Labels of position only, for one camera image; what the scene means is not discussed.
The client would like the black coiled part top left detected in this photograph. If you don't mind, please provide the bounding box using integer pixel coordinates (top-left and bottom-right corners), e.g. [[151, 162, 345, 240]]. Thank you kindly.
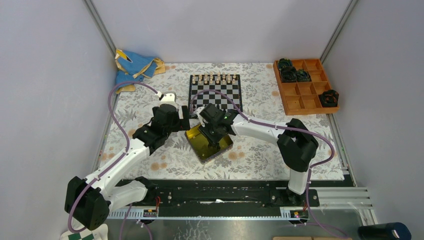
[[277, 58, 293, 70]]

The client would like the black coiled part in organizer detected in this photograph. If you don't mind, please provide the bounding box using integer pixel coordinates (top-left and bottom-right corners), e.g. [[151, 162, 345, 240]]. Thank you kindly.
[[296, 69, 312, 83]]

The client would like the orange compartment organizer tray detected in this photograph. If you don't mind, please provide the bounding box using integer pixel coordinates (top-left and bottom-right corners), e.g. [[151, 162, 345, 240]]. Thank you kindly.
[[273, 58, 340, 116]]

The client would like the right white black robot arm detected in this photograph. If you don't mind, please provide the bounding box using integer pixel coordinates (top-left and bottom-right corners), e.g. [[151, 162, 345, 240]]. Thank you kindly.
[[194, 104, 319, 206]]

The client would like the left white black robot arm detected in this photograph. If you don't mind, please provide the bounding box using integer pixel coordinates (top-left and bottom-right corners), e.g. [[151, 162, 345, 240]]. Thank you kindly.
[[64, 103, 190, 233]]

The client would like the black part at tray edge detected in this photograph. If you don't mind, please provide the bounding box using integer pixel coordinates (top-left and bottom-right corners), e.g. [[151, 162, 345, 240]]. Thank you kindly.
[[318, 89, 339, 108]]

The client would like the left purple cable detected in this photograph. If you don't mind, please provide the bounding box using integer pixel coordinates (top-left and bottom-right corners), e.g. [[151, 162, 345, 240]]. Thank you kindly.
[[67, 81, 163, 240]]

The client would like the purple cable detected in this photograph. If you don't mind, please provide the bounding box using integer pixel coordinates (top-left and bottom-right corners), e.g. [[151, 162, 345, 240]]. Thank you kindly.
[[188, 89, 352, 239], [67, 81, 163, 240]]

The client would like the black coiled part middle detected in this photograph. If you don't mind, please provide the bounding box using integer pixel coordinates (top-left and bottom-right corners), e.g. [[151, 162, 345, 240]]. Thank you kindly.
[[280, 66, 297, 83]]

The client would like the green white checkered paper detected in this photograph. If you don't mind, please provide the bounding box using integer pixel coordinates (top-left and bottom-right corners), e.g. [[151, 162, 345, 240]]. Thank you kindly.
[[60, 224, 109, 240]]

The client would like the yellow metal tray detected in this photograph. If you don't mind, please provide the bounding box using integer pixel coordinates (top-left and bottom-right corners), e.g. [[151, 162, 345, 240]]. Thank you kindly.
[[185, 123, 233, 165]]

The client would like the floral patterned table mat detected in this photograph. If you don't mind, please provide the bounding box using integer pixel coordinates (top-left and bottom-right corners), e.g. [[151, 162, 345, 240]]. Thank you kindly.
[[96, 62, 345, 181]]

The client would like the black white chess board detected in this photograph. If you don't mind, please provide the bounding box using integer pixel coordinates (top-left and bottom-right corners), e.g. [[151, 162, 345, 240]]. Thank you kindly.
[[188, 81, 243, 112]]

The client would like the black mounting base rail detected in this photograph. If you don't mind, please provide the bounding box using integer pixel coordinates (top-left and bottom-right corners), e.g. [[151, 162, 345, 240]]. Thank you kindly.
[[134, 177, 320, 208]]

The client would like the blue yellow cloth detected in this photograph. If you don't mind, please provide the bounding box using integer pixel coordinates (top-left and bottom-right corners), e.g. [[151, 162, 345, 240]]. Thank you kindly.
[[114, 49, 166, 94]]

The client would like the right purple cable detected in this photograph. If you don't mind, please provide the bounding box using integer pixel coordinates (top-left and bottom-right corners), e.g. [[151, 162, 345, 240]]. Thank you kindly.
[[188, 89, 352, 239]]

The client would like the row of white chess pieces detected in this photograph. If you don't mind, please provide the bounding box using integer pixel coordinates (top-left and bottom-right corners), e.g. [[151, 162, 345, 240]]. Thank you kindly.
[[189, 73, 241, 86]]

